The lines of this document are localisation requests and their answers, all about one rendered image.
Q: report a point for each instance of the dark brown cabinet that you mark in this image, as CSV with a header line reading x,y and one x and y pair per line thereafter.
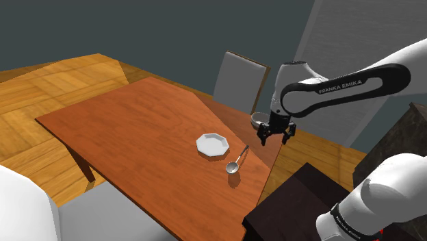
x,y
393,137

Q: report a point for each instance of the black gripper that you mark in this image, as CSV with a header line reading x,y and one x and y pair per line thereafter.
x,y
278,122

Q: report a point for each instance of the white upholstered chair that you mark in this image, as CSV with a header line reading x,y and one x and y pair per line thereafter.
x,y
100,217

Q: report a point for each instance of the silver ladle spoon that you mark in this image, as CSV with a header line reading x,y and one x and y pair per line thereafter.
x,y
232,167

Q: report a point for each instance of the white octagonal plate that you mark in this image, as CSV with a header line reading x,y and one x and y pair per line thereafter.
x,y
212,144

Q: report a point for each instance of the brown wooden table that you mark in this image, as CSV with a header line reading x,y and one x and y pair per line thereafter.
x,y
133,133

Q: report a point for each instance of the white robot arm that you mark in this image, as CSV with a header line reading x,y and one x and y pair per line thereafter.
x,y
337,96

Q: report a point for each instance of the grey door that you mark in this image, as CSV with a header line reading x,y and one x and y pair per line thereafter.
x,y
347,36

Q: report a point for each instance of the grey chair with wooden frame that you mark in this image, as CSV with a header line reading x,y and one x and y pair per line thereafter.
x,y
237,83

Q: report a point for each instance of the white bowl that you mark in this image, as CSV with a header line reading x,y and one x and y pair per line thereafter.
x,y
258,118

